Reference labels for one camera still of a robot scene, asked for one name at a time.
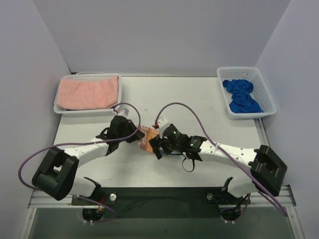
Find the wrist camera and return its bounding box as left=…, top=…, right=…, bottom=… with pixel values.
left=153, top=118, right=170, bottom=134
left=115, top=108, right=129, bottom=118

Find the white right plastic basket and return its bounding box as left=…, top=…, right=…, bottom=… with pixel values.
left=217, top=66, right=277, bottom=120

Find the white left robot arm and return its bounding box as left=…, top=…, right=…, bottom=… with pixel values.
left=31, top=116, right=145, bottom=201

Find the pink towel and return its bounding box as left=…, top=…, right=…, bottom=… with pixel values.
left=57, top=75, right=120, bottom=111

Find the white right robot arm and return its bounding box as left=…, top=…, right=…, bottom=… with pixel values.
left=149, top=124, right=287, bottom=198

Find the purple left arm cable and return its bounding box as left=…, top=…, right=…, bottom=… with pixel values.
left=18, top=102, right=142, bottom=224

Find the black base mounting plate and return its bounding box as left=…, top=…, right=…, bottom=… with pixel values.
left=71, top=187, right=250, bottom=222

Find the orange patterned towel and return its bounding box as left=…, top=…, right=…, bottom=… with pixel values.
left=137, top=125, right=182, bottom=159

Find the white plastic basket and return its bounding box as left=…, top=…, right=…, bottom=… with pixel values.
left=53, top=73, right=122, bottom=115
left=217, top=66, right=277, bottom=120

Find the aluminium frame rail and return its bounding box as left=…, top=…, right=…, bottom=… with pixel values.
left=28, top=116, right=304, bottom=239

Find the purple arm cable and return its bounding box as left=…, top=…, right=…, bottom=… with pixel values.
left=18, top=102, right=142, bottom=224
left=155, top=102, right=288, bottom=224

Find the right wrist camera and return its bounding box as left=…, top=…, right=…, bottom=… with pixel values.
left=153, top=118, right=170, bottom=134

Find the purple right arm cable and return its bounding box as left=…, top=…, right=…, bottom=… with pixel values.
left=155, top=102, right=288, bottom=224

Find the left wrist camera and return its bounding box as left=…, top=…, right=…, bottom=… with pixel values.
left=115, top=108, right=129, bottom=118

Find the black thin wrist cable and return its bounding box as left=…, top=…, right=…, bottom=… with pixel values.
left=181, top=155, right=196, bottom=173

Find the white left plastic basket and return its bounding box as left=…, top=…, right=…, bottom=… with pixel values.
left=53, top=73, right=122, bottom=115

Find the blue towel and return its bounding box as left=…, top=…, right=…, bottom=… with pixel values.
left=222, top=79, right=263, bottom=114

